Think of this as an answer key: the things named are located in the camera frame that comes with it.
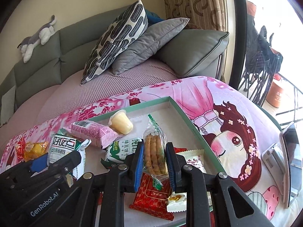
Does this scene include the fried twist snack packet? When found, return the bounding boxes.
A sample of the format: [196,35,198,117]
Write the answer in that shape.
[143,114,169,191]

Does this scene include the green white biscuit packet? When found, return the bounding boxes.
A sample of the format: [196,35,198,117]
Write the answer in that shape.
[101,138,141,169]

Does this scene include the small red chicken snack packet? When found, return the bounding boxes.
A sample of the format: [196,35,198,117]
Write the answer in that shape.
[15,136,26,162]

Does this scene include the large red snack packet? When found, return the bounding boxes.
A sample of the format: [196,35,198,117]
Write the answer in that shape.
[129,173,174,221]

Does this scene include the pink and red snack bag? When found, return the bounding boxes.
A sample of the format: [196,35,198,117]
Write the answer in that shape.
[63,120,124,150]

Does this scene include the white plum snack packet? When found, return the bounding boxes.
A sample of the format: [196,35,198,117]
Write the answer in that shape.
[177,149,206,173]

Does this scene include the yellow cake packet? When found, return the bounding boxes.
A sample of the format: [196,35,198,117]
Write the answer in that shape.
[24,141,49,162]

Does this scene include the teal shallow cardboard tray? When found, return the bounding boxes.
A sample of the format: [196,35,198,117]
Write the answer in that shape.
[87,96,226,227]

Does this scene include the small white pastry packet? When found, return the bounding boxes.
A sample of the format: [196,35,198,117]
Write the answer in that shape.
[166,192,213,213]

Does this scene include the pink checkered sofa cover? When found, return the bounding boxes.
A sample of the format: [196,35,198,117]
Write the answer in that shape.
[1,59,177,152]

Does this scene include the light grey small cushion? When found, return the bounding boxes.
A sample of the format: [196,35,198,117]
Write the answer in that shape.
[1,86,15,126]

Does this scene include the grey green sofa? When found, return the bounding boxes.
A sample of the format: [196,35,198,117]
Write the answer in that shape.
[0,4,230,124]

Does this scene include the orange pot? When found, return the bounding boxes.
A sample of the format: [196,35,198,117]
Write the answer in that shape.
[266,73,283,108]

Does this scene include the grey white plush cat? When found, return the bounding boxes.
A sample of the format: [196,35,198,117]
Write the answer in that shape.
[17,15,56,64]

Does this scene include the black folding chair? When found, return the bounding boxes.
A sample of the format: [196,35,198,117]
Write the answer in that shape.
[238,1,283,106]

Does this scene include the black white patterned pillow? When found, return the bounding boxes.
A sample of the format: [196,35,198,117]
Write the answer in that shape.
[81,0,148,85]

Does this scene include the blue cloth behind pillows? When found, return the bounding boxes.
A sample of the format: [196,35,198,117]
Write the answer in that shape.
[145,9,164,26]

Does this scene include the brown patterned curtain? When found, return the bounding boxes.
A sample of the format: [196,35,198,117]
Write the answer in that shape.
[164,0,227,31]

